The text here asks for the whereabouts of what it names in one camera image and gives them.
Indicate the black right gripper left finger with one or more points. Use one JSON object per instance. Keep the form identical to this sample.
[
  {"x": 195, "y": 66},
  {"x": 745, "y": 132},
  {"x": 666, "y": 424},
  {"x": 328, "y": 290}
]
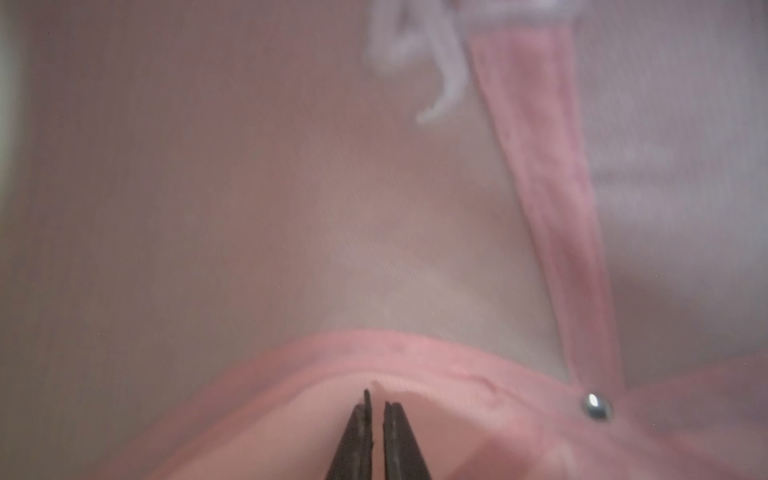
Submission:
[{"x": 353, "y": 457}]

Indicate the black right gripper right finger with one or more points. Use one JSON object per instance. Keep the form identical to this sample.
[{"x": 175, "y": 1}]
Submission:
[{"x": 402, "y": 455}]

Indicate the pink baseball cap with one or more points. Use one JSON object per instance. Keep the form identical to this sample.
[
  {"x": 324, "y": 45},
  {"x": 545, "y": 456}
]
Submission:
[{"x": 222, "y": 230}]

